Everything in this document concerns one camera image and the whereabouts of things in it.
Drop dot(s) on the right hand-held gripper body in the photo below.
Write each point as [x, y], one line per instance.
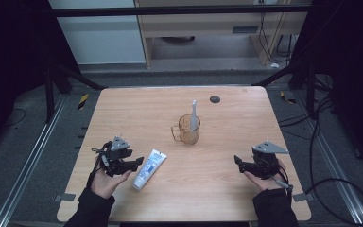
[269, 147]

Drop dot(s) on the light wooden desk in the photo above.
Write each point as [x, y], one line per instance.
[201, 23]

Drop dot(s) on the person's right hand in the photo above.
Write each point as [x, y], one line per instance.
[264, 184]

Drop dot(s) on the small white object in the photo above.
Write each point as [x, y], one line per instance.
[274, 65]

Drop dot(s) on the dark curtain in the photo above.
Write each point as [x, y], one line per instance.
[353, 63]
[12, 63]

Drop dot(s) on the white cabinet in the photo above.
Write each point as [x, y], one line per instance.
[100, 38]

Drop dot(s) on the aluminium floor rail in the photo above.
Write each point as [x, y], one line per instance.
[334, 164]
[31, 157]

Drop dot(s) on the yellow black tape strip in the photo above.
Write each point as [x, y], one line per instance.
[82, 101]
[287, 98]

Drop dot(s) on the black metal stand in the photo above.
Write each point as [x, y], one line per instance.
[49, 94]
[310, 91]

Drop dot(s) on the grey tape piece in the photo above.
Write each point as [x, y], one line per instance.
[303, 197]
[65, 197]

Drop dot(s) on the person's left hand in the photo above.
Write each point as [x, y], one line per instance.
[105, 184]

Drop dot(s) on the white toothpaste tube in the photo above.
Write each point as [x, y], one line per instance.
[148, 170]

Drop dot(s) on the white electric toothbrush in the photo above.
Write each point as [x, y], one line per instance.
[194, 116]

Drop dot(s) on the black horizontal frame bar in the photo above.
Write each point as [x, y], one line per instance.
[170, 11]

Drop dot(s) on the clear amber plastic cup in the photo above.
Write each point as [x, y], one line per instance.
[189, 135]

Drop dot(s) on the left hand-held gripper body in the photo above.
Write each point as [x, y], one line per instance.
[119, 144]

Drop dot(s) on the dark round table grommet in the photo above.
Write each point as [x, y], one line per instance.
[215, 99]

